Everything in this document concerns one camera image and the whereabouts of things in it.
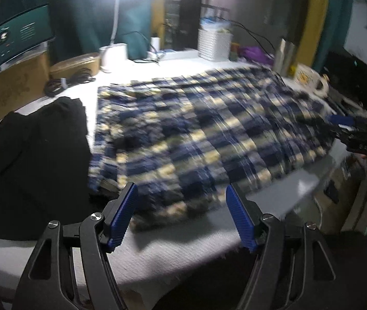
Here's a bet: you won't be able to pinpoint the black folded garment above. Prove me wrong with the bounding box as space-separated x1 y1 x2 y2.
0 97 92 241

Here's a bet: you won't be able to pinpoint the white charger plug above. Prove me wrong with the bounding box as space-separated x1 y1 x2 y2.
151 36 161 52

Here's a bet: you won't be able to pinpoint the white perforated basket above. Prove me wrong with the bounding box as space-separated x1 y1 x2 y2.
197 29 233 62

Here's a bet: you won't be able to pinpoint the coiled black cable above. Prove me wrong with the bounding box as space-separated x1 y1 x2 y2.
43 71 98 98

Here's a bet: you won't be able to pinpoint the white cartoon mug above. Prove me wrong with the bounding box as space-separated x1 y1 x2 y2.
293 63 329 98

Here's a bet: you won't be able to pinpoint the teal curtain left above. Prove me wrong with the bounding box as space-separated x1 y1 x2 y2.
0 0 156 72

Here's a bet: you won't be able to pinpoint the white textured table cloth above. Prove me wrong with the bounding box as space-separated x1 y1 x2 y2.
0 57 349 299

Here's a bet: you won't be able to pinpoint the blue yellow plaid pants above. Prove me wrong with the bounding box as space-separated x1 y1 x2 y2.
88 66 333 232

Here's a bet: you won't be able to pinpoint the brown cardboard box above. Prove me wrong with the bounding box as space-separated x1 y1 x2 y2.
0 51 50 120

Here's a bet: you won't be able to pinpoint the white power strip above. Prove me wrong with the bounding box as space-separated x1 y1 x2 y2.
158 48 199 61

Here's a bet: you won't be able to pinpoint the purple plastic bag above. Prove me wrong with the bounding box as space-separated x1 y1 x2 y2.
238 46 274 66

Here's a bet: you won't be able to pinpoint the tan oval lidded container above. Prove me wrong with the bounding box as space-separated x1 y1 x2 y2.
49 52 100 79

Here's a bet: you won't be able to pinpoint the yellow teal curtain right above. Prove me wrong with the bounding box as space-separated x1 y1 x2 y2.
295 0 353 71

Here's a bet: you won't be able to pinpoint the stainless steel tumbler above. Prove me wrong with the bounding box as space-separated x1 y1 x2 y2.
272 38 297 77

